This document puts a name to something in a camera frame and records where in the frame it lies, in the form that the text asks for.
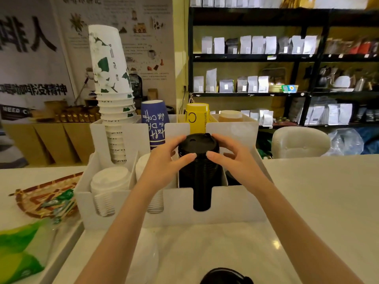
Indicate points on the narrow stack of white lids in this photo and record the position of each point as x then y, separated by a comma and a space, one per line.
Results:
142, 168

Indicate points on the black plastic cup lid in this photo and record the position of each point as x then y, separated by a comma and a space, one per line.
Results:
198, 143

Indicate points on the person's left thumb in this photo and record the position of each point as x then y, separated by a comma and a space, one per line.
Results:
186, 158

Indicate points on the row of white boxes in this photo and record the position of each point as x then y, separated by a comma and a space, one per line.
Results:
225, 1

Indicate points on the stack of black lids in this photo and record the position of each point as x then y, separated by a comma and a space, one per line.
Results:
202, 183

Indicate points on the person's left forearm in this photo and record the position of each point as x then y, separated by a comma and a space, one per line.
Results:
118, 233

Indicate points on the black domed lid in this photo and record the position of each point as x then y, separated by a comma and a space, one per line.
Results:
225, 277

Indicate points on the black metal shelf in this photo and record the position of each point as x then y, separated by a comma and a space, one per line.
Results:
311, 57

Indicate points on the stack of brown paper cups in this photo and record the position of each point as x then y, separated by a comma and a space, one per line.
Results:
230, 115

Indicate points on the white chair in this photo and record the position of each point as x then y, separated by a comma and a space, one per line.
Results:
299, 143

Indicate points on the group of kettles and pots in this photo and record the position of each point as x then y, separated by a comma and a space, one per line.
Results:
343, 81

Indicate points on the black coffee grinder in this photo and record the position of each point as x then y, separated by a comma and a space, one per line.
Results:
135, 88

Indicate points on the row of gold packets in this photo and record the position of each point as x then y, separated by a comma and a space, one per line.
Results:
77, 115

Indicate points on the white coffee bag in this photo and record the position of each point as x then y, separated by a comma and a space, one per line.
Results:
316, 115
345, 113
333, 114

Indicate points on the small brown box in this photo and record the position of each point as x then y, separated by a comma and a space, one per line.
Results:
152, 94

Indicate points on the wide stack of white lids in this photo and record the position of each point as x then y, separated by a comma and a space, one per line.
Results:
109, 181

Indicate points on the clear plastic bag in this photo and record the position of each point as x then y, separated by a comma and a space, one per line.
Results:
346, 141

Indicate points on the green sachet packets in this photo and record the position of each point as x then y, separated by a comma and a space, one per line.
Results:
60, 202

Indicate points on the person's left hand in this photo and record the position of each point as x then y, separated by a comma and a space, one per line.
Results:
161, 167

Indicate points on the person's right hand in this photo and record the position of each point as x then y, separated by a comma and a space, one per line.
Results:
239, 167

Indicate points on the stack of blue paper cups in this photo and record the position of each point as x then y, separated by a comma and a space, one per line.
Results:
154, 124

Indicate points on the row of red brown packets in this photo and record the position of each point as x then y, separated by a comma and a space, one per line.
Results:
355, 47

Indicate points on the row of white coffee bags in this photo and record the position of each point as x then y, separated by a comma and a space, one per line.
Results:
257, 44
231, 84

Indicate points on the green plastic bag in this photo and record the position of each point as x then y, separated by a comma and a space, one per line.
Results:
20, 254

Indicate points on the person's right forearm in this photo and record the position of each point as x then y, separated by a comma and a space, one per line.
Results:
296, 233

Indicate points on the small green box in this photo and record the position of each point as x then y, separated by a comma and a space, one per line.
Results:
289, 88

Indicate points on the blue plastic bag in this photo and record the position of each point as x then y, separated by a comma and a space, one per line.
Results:
370, 140

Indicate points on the woven bamboo tray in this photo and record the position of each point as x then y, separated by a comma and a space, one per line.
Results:
32, 201

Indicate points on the person's right thumb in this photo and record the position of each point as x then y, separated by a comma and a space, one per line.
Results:
216, 157

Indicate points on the illustrated white poster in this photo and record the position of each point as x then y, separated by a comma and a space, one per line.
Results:
142, 41

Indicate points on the stack of white green-print cups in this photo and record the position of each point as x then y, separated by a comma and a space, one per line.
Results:
111, 70

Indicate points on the row of cardboard boxes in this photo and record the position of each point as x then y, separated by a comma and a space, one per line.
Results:
50, 141

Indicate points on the white cup and lid organizer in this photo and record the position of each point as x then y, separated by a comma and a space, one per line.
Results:
231, 204

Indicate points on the black-lettered white banner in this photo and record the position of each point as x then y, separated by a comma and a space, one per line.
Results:
29, 56

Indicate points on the stack of yellow paper cups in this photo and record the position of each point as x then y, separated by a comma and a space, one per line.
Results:
197, 118

